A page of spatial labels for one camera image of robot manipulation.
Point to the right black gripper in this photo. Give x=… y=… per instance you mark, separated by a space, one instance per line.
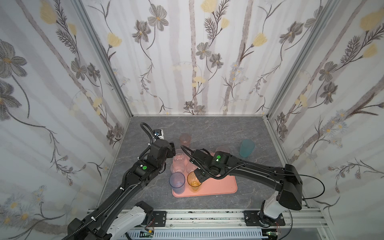
x=198 y=174

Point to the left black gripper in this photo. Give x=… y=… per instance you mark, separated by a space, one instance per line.
x=170 y=148

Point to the pink rectangular tray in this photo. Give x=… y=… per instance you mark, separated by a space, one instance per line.
x=228 y=185

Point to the yellow tinted cup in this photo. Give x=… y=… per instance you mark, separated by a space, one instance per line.
x=193 y=182

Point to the clear faceted glass six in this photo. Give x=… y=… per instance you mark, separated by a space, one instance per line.
x=178 y=165

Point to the pink tinted cup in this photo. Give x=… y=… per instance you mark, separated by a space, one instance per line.
x=185 y=140

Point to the blue tinted cup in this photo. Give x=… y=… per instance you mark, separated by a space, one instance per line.
x=177 y=182

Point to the teal frosted cup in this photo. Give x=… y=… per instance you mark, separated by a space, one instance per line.
x=246 y=148

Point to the clear faceted glass one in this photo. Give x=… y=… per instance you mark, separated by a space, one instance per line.
x=190 y=167

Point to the clear faceted glass three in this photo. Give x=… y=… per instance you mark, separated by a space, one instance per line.
x=224 y=149

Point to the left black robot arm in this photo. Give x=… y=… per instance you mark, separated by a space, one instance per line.
x=99 y=223

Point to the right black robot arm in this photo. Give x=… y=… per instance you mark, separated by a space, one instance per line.
x=285 y=181

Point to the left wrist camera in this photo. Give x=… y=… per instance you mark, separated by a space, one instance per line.
x=158 y=133

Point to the white slotted cable duct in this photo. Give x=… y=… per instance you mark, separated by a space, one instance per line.
x=202 y=234

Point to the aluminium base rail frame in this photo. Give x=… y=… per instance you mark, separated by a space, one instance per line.
x=306 y=224

